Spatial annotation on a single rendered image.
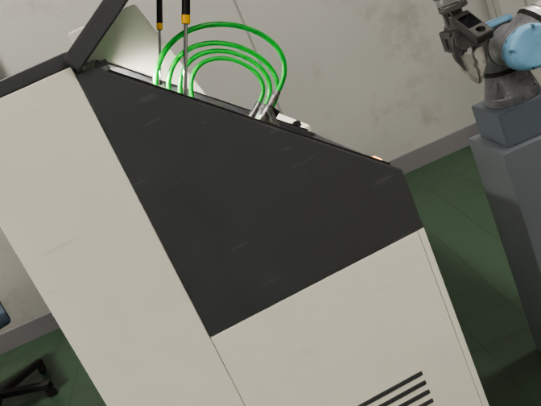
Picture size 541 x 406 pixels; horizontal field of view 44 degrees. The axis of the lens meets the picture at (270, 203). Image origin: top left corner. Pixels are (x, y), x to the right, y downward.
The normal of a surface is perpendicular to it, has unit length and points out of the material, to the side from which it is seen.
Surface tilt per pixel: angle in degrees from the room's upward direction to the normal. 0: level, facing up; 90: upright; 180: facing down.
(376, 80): 90
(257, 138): 90
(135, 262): 90
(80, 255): 90
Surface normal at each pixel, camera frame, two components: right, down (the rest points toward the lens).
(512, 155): 0.13, 0.28
